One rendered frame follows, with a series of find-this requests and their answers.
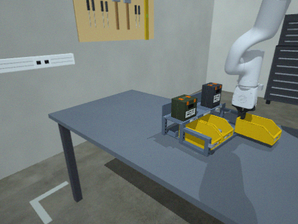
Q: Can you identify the yellow open-front bin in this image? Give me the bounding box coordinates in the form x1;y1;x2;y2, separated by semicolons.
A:
235;113;281;145
185;120;221;149
197;114;232;142

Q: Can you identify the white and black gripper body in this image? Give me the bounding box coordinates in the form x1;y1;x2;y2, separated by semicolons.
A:
232;84;258;109

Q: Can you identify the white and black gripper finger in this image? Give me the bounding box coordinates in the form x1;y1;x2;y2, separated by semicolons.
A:
232;105;243;117
240;106;255;120

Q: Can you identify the olive green case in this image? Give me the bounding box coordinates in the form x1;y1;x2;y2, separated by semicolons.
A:
171;95;198;121

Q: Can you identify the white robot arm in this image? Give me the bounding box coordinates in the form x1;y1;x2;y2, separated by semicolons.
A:
225;0;291;91

